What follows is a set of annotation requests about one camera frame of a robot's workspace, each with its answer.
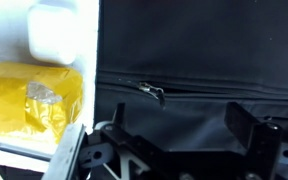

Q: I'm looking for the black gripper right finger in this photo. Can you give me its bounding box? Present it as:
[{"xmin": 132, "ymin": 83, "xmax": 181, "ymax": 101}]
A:
[{"xmin": 223, "ymin": 101, "xmax": 284, "ymax": 180}]

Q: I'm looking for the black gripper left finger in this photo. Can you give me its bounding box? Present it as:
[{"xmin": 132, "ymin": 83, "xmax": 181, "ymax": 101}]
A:
[{"xmin": 98, "ymin": 101, "xmax": 175, "ymax": 174}]

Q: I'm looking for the white flat board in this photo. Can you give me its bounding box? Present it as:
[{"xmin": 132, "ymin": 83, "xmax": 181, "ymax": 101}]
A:
[{"xmin": 0, "ymin": 0, "xmax": 101, "ymax": 174}]

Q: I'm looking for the silver zipper pull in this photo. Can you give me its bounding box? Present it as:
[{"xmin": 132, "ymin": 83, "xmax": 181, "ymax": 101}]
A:
[{"xmin": 137, "ymin": 81, "xmax": 167, "ymax": 108}]

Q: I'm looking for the black zip jacket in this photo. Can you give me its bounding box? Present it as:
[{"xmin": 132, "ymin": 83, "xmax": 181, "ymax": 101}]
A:
[{"xmin": 93, "ymin": 0, "xmax": 288, "ymax": 158}]

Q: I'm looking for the yellow wrapped block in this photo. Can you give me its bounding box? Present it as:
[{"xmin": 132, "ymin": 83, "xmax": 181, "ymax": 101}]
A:
[{"xmin": 0, "ymin": 60, "xmax": 84, "ymax": 144}]

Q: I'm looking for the white earbuds case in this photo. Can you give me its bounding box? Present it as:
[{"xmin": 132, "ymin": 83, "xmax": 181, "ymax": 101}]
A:
[{"xmin": 27, "ymin": 3, "xmax": 79, "ymax": 65}]

